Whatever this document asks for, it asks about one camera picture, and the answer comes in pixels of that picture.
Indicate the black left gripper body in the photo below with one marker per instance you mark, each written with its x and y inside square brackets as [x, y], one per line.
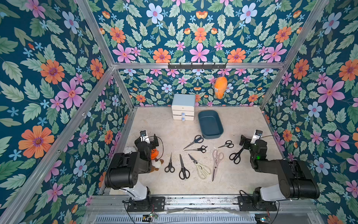
[152, 154]

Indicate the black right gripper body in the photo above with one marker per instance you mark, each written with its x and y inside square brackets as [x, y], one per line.
[244, 143]

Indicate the small black scissors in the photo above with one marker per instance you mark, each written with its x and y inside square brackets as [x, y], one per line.
[201, 149]
[228, 144]
[170, 168]

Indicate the large black scissors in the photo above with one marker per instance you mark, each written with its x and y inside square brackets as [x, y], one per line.
[236, 157]

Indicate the pink kitchen scissors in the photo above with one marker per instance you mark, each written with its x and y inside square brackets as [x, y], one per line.
[217, 158]

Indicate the cream kitchen scissors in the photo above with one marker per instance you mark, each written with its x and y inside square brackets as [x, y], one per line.
[203, 170]

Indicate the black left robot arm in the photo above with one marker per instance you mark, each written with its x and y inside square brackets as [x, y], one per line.
[124, 169]

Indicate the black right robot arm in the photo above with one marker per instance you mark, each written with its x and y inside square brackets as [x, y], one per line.
[294, 179]

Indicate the teal plastic storage box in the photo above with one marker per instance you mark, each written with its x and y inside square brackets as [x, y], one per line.
[210, 124]

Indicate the black scissors centre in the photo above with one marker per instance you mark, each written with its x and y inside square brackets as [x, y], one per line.
[184, 173]

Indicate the orange tiger plush toy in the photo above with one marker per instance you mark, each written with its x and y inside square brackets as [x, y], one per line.
[154, 154]

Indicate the brown white plush toy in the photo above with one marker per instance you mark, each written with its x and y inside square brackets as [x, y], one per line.
[156, 165]

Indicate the cream mini drawer cabinet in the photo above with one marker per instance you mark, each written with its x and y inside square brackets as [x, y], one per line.
[183, 103]

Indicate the orange plush toy hanging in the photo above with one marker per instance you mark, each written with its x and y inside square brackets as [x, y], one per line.
[220, 87]

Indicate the white ventilation grille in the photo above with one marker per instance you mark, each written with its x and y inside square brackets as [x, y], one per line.
[175, 219]

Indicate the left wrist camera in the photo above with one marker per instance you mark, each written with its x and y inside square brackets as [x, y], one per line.
[144, 137]

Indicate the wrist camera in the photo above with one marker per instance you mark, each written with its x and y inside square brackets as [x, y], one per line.
[144, 137]
[257, 135]

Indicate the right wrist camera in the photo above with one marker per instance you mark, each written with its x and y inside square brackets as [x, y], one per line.
[257, 135]

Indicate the blue handled scissors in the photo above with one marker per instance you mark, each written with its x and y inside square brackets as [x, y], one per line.
[197, 139]

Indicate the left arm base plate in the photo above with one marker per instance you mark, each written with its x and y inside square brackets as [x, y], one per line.
[155, 204]

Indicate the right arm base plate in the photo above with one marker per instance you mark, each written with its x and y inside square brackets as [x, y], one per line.
[246, 203]

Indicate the black wall hook rail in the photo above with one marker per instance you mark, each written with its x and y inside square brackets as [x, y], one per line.
[200, 66]

